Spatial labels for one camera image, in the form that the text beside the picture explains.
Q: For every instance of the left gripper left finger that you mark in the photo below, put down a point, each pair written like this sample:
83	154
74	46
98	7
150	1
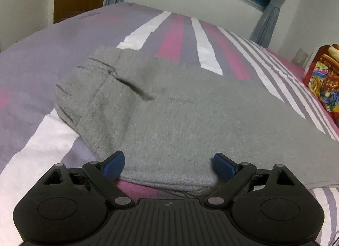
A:
93	176

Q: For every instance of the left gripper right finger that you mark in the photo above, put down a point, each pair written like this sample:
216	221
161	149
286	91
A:
242	178

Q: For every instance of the grey sweat pants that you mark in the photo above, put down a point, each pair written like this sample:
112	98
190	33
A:
170	119

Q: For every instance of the striped purple pink bedsheet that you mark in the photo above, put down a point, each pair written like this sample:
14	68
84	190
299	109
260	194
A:
33	138

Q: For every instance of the colourful red folded blanket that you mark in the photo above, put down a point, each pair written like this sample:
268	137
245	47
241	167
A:
321	78

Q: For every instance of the grey curtain right side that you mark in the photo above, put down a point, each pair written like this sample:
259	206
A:
263	32

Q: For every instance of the wall power socket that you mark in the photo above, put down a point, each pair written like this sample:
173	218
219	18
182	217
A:
300	57

